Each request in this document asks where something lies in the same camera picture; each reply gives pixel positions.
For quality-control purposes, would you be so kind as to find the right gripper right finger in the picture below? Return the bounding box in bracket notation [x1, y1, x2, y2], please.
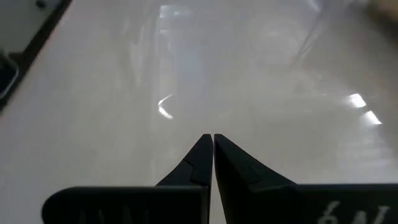
[214, 134, 398, 224]

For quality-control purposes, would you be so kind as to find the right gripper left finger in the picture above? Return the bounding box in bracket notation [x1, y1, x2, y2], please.
[42, 134, 213, 224]

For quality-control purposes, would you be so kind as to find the black table-level camera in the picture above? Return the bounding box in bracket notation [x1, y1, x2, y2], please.
[0, 51, 19, 100]

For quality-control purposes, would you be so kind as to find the black aluminium table frame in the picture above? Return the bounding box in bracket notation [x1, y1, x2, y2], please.
[0, 0, 74, 111]

